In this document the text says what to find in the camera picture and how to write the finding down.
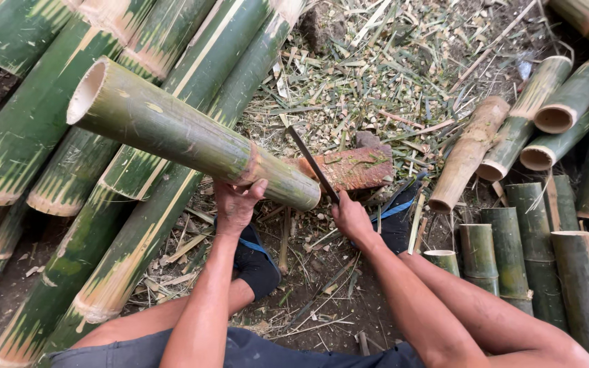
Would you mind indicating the green bamboo tube section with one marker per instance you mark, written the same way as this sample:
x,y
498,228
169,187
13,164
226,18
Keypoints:
x,y
172,129

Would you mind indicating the person's left hand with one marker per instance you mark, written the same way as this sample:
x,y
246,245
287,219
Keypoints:
x,y
233,212

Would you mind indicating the pale brown bamboo section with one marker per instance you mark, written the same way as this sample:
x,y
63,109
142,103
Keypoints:
x,y
468,153

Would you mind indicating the grey rock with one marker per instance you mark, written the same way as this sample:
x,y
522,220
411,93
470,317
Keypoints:
x,y
321,26

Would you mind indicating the heap of long green bamboo poles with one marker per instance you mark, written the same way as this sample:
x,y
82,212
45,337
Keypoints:
x,y
28,128

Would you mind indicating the dark steel machete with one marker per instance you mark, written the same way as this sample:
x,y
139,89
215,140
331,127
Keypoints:
x,y
314,164

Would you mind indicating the pile of cut bamboo sections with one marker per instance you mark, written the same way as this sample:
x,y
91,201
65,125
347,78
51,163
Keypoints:
x,y
545,245

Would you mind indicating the litter of bamboo chips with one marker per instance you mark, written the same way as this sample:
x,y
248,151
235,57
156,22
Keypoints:
x,y
376,76

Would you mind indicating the person's right hand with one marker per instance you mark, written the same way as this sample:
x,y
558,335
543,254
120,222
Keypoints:
x,y
353,221

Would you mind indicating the reddish brown wooden chopping block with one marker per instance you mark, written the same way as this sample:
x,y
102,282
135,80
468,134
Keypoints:
x,y
358,168

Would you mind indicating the person's right leg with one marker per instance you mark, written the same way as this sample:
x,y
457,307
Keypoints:
x,y
509,322

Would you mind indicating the dark blue shorts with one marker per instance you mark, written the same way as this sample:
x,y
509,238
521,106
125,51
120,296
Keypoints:
x,y
253,352

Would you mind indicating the person's right fingers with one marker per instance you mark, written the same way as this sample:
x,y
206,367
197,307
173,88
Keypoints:
x,y
342,205

